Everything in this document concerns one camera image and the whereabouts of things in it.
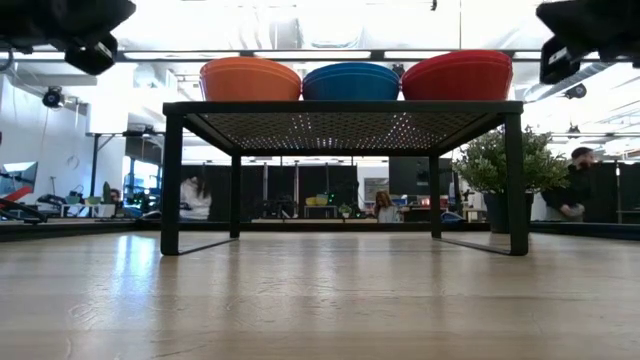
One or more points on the green potted artificial plant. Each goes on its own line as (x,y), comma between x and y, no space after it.
(480,165)

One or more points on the black ceiling camera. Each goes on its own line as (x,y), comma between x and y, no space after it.
(576,91)
(52,97)

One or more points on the person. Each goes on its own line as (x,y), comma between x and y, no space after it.
(116,199)
(196,197)
(575,185)
(386,207)

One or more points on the blue plastic mini bowl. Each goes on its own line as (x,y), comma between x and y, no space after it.
(350,87)
(350,70)

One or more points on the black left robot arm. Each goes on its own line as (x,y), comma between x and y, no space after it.
(20,20)

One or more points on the orange plastic mini bowl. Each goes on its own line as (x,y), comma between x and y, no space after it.
(247,59)
(247,66)
(250,87)

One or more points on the small potted plant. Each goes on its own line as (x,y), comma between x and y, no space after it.
(345,210)

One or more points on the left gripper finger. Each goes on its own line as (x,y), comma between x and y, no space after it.
(92,55)

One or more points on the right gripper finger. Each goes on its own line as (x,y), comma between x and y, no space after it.
(559,64)

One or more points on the red plastic mini bowl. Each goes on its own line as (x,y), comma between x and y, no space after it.
(457,82)

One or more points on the black perforated metal rack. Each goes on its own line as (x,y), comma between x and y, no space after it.
(340,107)

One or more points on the black partition wall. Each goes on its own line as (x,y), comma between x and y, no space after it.
(415,180)
(300,190)
(620,192)

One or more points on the black overhead bar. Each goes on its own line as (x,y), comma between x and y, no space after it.
(377,55)

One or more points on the yellow storage bin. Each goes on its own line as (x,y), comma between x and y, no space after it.
(317,200)

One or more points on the black aluminium frame rail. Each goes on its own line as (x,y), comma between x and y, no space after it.
(590,231)
(310,226)
(50,231)

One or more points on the tilted computer monitor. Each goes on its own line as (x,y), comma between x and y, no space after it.
(17,175)

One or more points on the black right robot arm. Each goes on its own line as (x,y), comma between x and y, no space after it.
(617,25)

